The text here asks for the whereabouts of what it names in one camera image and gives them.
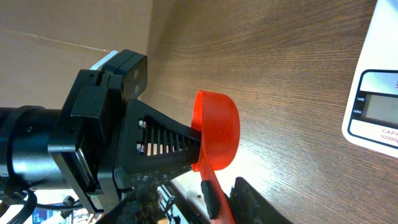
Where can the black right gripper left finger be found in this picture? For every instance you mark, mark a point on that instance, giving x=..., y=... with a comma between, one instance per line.
x=140, y=206

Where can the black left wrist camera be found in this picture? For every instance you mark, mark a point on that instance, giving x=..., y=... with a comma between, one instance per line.
x=132, y=66

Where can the orange plastic measuring scoop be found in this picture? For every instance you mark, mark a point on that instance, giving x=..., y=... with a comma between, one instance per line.
x=216, y=116

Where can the white digital kitchen scale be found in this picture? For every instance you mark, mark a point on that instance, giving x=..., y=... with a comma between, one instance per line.
x=370, y=118

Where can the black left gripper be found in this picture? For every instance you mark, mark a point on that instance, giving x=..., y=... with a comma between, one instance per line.
x=152, y=149

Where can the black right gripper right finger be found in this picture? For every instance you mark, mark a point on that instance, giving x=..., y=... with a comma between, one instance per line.
x=249, y=206

